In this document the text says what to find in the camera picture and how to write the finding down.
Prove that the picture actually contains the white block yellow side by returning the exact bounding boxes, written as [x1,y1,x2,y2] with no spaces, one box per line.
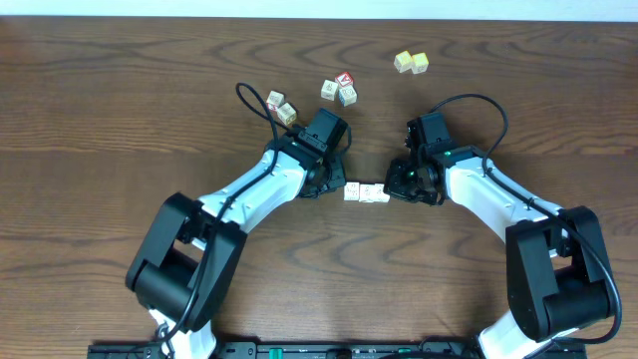
[276,103,297,126]

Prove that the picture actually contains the yellow sided white block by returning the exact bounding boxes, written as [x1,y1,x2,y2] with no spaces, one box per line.
[359,183,377,202]

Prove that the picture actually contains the yellow block left of pair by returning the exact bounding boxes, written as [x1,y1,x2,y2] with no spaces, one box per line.
[394,51,414,73]

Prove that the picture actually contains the red letter A block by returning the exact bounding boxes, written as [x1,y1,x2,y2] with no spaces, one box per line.
[335,72,354,88]

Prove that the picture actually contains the yellow block right of pair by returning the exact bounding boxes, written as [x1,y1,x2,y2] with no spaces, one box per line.
[411,52,430,74]

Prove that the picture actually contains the cream block left of cluster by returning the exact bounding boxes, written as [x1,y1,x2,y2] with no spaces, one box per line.
[320,80,339,101]

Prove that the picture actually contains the blue edged white block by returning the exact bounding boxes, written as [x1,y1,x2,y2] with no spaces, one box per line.
[338,85,358,107]

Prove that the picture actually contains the yellow block of pair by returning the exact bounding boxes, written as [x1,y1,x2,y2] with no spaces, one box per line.
[411,52,430,74]
[394,51,414,73]

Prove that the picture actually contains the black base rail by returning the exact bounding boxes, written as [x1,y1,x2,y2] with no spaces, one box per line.
[87,328,587,359]

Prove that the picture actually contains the white block red side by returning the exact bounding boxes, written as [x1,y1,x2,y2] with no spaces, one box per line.
[266,91,285,112]

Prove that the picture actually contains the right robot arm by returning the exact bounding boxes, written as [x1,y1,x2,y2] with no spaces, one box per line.
[384,112,619,358]

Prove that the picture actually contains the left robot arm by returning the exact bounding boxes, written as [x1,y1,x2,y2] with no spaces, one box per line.
[123,109,351,358]

